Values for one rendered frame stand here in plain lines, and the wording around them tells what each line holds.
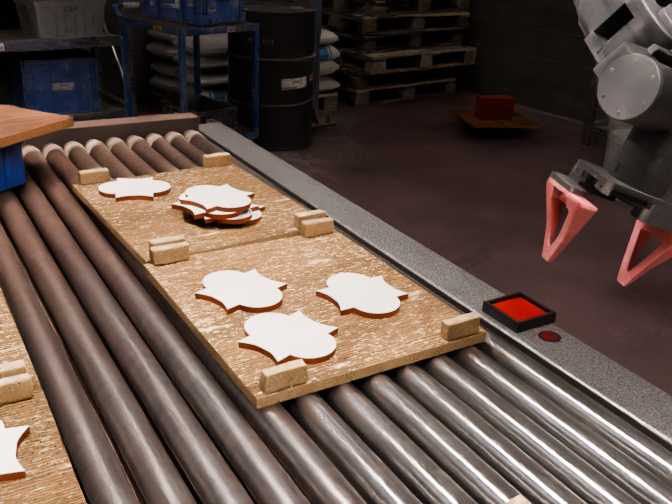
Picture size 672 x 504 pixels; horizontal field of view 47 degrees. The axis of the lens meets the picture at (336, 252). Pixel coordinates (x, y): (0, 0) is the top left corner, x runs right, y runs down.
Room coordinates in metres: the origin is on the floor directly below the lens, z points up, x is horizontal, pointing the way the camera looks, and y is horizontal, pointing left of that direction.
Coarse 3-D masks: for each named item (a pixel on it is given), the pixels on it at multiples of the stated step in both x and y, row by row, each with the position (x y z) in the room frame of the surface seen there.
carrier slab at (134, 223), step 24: (192, 168) 1.57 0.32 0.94; (216, 168) 1.58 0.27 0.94; (240, 168) 1.59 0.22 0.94; (96, 192) 1.39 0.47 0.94; (264, 192) 1.44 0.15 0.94; (96, 216) 1.31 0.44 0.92; (120, 216) 1.28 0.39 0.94; (144, 216) 1.28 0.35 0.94; (168, 216) 1.29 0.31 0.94; (264, 216) 1.31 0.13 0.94; (288, 216) 1.32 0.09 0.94; (120, 240) 1.20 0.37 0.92; (144, 240) 1.17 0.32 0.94; (192, 240) 1.19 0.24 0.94; (216, 240) 1.19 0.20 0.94; (240, 240) 1.20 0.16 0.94; (264, 240) 1.21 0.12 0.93
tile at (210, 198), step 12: (192, 192) 1.31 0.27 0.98; (204, 192) 1.32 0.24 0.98; (216, 192) 1.32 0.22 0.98; (228, 192) 1.32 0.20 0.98; (240, 192) 1.33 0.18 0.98; (192, 204) 1.27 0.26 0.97; (204, 204) 1.25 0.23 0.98; (216, 204) 1.26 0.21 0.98; (228, 204) 1.26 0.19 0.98; (240, 204) 1.26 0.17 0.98
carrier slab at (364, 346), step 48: (288, 240) 1.21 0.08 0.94; (336, 240) 1.22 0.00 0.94; (192, 288) 1.01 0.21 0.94; (288, 288) 1.02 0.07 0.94; (240, 336) 0.88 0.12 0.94; (336, 336) 0.89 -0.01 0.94; (384, 336) 0.90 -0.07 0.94; (432, 336) 0.90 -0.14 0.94; (480, 336) 0.92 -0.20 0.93; (240, 384) 0.77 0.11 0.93; (336, 384) 0.80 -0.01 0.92
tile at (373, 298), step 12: (336, 276) 1.05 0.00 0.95; (348, 276) 1.06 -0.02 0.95; (360, 276) 1.06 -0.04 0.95; (324, 288) 1.01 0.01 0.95; (336, 288) 1.01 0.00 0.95; (348, 288) 1.01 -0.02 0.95; (360, 288) 1.02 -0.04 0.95; (372, 288) 1.02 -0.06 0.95; (384, 288) 1.02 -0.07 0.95; (336, 300) 0.97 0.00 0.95; (348, 300) 0.98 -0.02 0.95; (360, 300) 0.98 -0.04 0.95; (372, 300) 0.98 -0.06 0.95; (384, 300) 0.98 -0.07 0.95; (396, 300) 0.98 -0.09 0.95; (348, 312) 0.95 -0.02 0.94; (360, 312) 0.95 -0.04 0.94; (372, 312) 0.94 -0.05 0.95; (384, 312) 0.95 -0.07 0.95; (396, 312) 0.96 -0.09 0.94
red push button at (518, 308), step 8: (496, 304) 1.02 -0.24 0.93; (504, 304) 1.02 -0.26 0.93; (512, 304) 1.02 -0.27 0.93; (520, 304) 1.02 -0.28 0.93; (528, 304) 1.03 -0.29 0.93; (512, 312) 1.00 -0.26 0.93; (520, 312) 1.00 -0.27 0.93; (528, 312) 1.00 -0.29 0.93; (536, 312) 1.00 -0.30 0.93; (544, 312) 1.00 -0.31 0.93
